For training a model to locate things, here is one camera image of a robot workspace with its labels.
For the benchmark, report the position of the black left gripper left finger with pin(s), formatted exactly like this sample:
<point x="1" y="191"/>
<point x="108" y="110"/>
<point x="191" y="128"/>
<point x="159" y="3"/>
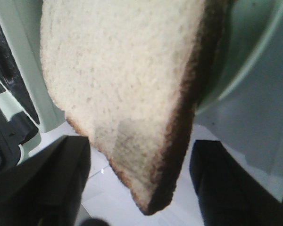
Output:
<point x="46" y="189"/>

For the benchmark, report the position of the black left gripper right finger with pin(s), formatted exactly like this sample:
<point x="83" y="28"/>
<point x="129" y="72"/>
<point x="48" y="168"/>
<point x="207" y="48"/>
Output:
<point x="227" y="194"/>

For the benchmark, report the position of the white bread slice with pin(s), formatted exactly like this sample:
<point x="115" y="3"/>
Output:
<point x="128" y="74"/>

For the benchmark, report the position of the mint green breakfast maker base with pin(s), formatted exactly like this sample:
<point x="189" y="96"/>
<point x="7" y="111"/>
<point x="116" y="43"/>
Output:
<point x="26" y="109"/>

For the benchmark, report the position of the mint green round plate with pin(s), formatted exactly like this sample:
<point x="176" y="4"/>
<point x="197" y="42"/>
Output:
<point x="248" y="29"/>

